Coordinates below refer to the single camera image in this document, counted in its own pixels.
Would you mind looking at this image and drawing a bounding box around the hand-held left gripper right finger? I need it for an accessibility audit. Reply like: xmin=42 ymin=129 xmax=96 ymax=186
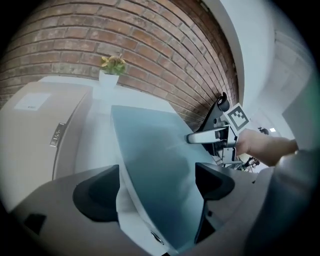
xmin=194 ymin=162 xmax=236 ymax=201

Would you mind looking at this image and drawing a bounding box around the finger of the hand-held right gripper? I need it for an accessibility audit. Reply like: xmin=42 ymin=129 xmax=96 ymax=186
xmin=199 ymin=91 xmax=230 ymax=133
xmin=185 ymin=126 xmax=230 ymax=145

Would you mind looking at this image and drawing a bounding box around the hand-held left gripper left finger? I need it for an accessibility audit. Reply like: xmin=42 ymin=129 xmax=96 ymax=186
xmin=72 ymin=164 xmax=121 ymax=223

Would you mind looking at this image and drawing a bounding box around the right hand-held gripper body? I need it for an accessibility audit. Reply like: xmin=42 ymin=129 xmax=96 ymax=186
xmin=212 ymin=102 xmax=251 ymax=166

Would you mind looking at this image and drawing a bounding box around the blue file box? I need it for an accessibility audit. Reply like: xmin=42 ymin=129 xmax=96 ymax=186
xmin=111 ymin=104 xmax=218 ymax=256

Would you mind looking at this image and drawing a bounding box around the beige file box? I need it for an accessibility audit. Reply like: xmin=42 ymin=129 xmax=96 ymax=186
xmin=0 ymin=81 xmax=95 ymax=181

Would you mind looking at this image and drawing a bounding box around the person's right forearm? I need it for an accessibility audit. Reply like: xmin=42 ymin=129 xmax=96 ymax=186
xmin=236 ymin=128 xmax=300 ymax=168

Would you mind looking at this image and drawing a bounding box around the white table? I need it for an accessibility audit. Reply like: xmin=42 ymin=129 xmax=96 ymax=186
xmin=4 ymin=75 xmax=191 ymax=181

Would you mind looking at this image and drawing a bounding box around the potted yellow flower plant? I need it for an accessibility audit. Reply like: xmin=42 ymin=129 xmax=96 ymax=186
xmin=98 ymin=53 xmax=127 ymax=88

